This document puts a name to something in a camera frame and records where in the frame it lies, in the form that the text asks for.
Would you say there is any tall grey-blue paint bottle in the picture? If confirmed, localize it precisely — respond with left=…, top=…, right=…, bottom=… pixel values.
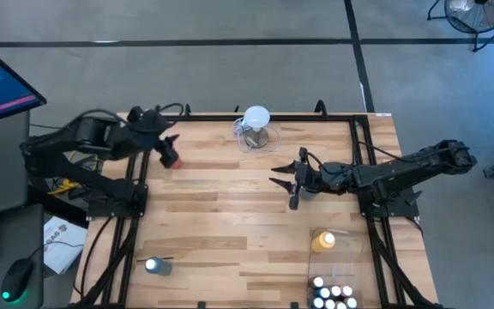
left=144, top=256, right=173, bottom=276

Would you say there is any white paper booklet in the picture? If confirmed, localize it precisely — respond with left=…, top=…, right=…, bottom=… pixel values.
left=43, top=215, right=88, bottom=276

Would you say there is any yellow cable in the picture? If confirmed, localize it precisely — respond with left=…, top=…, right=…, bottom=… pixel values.
left=47, top=175, right=81, bottom=197

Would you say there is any black left camera cable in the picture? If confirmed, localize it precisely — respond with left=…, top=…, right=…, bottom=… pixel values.
left=156, top=101, right=186, bottom=119

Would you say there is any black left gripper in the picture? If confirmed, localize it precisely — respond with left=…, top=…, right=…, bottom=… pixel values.
left=126, top=105, right=181, bottom=169

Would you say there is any black floor fan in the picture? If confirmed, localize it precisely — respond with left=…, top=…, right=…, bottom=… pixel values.
left=426, top=0, right=494, bottom=53

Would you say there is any clear plastic bin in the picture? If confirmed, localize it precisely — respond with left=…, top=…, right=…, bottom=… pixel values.
left=306, top=227, right=366, bottom=309

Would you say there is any white lamp cable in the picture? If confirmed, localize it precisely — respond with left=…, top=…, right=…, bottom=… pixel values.
left=232, top=118, right=282, bottom=155

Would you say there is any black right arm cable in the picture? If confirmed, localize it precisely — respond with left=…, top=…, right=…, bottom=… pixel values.
left=356, top=140, right=402, bottom=163

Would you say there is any tall yellow paint bottle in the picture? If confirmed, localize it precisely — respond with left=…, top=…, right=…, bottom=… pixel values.
left=310, top=231, right=337, bottom=254

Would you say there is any white mushroom lamp metal base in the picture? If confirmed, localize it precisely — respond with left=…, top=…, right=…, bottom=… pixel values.
left=243, top=106, right=271, bottom=149

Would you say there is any black aluminium table frame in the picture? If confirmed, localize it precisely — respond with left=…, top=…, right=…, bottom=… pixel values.
left=70, top=102, right=441, bottom=309

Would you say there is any black paintbrush silver ferrule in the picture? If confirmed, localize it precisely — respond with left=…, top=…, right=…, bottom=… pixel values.
left=136, top=255, right=175, bottom=263

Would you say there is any black computer mouse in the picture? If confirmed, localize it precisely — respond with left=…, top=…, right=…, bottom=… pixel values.
left=0, top=257, right=34, bottom=303

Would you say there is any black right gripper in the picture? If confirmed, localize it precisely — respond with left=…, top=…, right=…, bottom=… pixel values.
left=268, top=147, right=352, bottom=211

